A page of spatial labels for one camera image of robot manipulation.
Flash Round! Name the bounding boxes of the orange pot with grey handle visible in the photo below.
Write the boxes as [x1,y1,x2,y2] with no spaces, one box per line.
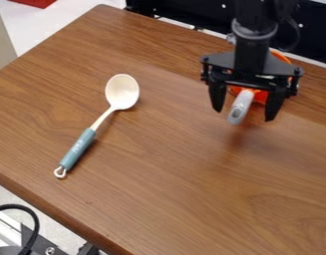
[224,49,293,127]

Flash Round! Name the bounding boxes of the white spoon with teal handle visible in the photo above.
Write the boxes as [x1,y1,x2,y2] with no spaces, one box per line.
[52,73,142,179]

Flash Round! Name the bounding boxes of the red box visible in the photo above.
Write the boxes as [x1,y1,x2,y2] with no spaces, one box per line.
[9,0,59,10]

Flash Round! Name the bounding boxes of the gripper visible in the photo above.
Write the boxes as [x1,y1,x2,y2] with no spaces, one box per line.
[198,33,307,123]

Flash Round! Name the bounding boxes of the black cable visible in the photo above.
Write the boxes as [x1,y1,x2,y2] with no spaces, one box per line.
[0,203,42,255]

